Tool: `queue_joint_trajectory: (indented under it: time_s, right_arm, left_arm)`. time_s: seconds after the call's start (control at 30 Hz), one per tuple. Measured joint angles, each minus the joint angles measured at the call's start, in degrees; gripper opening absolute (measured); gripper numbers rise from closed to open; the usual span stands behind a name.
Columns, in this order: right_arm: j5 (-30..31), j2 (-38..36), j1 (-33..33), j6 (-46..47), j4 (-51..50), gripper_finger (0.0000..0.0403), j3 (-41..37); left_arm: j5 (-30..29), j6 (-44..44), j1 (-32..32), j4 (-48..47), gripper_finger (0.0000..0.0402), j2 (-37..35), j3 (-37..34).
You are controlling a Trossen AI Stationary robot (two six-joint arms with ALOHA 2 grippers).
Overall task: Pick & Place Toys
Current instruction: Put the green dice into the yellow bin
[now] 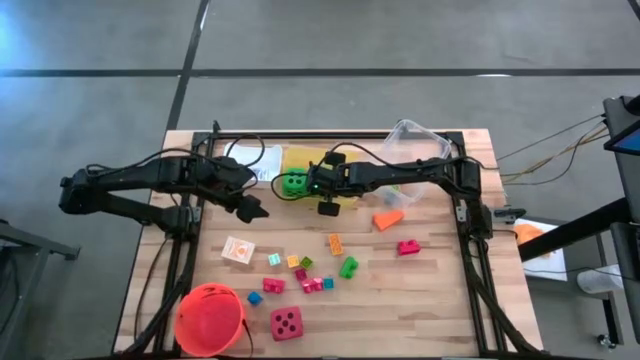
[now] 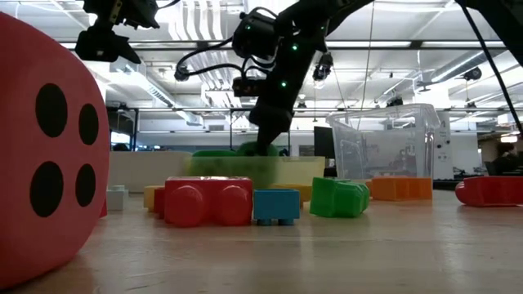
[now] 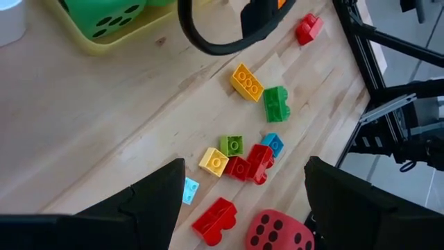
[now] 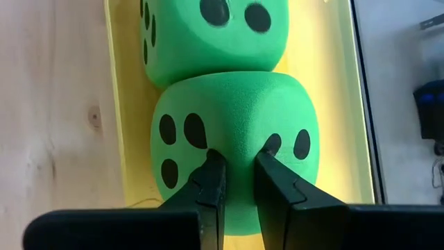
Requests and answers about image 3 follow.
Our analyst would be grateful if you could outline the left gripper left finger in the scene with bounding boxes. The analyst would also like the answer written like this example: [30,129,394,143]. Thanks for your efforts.
[0,158,187,250]

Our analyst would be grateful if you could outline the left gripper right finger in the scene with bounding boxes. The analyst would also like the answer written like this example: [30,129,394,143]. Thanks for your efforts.
[304,156,444,250]

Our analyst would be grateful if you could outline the light cyan toy brick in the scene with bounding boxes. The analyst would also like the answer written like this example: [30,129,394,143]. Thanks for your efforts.
[182,176,200,206]

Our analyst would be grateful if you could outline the red foam die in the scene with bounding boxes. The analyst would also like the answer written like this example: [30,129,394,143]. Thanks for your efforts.
[245,208,316,250]

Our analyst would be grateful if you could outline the red two-stud toy brick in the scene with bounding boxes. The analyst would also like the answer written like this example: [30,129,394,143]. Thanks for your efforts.
[246,144,275,185]
[191,197,239,247]
[295,12,325,47]

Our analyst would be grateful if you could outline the yellow small toy brick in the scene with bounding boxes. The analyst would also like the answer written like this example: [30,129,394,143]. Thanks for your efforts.
[198,147,230,178]

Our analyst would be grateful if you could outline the green two-stud toy brick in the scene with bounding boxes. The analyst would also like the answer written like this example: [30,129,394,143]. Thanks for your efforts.
[262,85,291,124]

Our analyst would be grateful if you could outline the green foam die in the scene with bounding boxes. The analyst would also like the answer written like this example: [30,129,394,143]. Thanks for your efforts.
[63,0,148,41]
[146,0,178,8]

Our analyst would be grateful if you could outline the blue small toy brick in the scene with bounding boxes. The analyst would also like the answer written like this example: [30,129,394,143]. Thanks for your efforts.
[260,133,285,159]

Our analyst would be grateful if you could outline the red small toy brick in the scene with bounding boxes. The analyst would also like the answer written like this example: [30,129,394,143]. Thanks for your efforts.
[223,156,251,182]

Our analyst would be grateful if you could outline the green small toy brick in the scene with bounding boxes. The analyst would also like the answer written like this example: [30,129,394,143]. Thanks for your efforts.
[219,134,244,158]

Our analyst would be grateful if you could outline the yellow plastic bin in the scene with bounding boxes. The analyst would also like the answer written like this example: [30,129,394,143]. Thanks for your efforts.
[41,0,223,57]

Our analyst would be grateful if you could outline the yellow long toy brick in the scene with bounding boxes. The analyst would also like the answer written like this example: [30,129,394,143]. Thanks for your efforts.
[229,62,265,103]

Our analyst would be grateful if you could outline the black aluminium rig frame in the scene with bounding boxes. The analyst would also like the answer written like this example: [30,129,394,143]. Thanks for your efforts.
[332,0,444,174]

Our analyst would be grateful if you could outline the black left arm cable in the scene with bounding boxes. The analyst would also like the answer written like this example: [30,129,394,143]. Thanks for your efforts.
[177,0,298,56]

